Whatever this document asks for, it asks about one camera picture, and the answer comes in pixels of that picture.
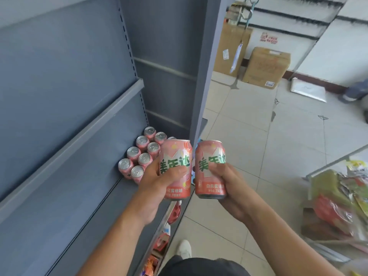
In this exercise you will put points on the red round snack packet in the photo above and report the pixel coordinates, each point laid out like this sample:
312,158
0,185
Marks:
174,212

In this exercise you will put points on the orange snack packet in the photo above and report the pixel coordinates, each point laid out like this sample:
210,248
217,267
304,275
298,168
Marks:
150,267

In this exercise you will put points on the squat brown cardboard box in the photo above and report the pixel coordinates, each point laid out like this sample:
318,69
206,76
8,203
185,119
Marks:
267,67

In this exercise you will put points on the pink soda can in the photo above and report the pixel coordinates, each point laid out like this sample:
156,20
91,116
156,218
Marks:
175,153
210,153

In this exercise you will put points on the person's white shoe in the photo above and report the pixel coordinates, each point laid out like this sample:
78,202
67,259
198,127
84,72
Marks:
184,249

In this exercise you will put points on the grey metal shelf unit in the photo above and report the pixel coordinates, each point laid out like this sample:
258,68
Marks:
72,112

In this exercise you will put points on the group of pink shelf cans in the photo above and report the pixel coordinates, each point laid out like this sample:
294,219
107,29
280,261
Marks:
141,158

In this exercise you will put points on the white plastic parcel bag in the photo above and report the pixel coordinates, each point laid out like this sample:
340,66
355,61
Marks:
309,89

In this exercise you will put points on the white cart frame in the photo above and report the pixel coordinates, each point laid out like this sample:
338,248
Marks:
330,162

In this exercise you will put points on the person's left thumb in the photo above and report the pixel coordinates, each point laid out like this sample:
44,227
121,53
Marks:
175,172

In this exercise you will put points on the white shelf unit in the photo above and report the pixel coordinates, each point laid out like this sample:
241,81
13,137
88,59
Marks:
325,34

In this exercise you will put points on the person's black shorts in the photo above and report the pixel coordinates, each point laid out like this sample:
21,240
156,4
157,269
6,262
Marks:
201,267

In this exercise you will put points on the person's right hand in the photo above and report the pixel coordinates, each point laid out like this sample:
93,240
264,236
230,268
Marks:
237,195

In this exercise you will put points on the green snack packet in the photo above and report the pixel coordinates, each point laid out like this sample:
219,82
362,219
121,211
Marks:
327,183

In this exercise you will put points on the yellow snack packet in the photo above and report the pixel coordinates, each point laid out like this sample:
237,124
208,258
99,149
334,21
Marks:
358,181

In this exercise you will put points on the person's right thumb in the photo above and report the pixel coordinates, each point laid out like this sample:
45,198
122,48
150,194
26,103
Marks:
216,168

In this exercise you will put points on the red wall sticker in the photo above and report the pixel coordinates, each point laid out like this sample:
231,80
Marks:
269,37

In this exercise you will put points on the person's left hand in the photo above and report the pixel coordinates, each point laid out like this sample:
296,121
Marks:
148,195

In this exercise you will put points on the tall brown cardboard box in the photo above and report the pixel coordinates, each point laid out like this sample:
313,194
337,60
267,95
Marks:
230,45

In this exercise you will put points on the green metal hook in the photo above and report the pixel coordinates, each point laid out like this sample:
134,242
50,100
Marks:
248,8

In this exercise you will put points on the white hanging paper tag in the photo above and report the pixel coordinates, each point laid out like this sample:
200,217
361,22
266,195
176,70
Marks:
236,58

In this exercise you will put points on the person's left forearm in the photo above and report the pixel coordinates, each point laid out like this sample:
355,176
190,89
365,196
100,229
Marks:
115,244

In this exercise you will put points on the person's right forearm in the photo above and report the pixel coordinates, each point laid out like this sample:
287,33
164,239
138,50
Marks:
287,244

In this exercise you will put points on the red and white snack packet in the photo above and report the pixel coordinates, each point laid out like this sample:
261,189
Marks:
161,241

